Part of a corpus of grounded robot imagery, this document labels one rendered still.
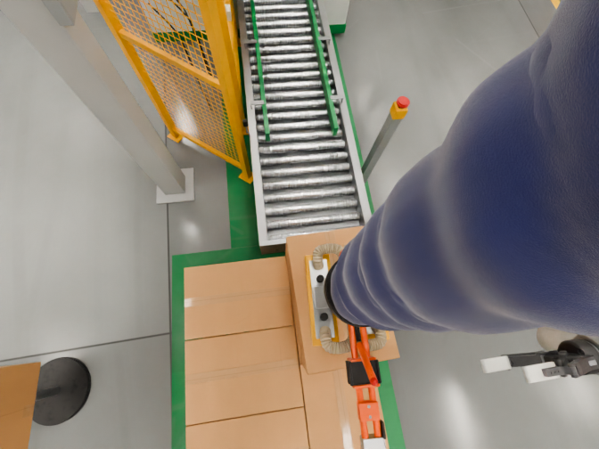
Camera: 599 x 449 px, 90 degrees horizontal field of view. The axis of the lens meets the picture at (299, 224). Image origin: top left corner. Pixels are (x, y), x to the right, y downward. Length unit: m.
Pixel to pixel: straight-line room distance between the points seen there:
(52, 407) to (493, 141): 2.71
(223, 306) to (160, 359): 0.81
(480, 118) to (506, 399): 2.65
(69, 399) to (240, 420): 1.27
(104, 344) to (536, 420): 3.03
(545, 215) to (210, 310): 1.69
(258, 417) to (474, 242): 1.65
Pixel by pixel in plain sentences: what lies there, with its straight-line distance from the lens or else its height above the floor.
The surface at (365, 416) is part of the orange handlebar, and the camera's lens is 1.10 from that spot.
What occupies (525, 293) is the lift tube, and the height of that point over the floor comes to 2.09.
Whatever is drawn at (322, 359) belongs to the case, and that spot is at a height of 0.94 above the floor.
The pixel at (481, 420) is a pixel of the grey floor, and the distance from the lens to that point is 2.75.
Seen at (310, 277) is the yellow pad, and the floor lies 1.14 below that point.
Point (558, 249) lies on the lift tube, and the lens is 0.23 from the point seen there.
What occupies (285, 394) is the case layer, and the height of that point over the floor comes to 0.54.
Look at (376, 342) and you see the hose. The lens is 1.14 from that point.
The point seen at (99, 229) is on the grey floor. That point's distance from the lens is 2.80.
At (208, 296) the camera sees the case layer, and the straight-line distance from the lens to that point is 1.81.
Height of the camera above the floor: 2.30
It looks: 71 degrees down
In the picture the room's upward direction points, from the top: 9 degrees clockwise
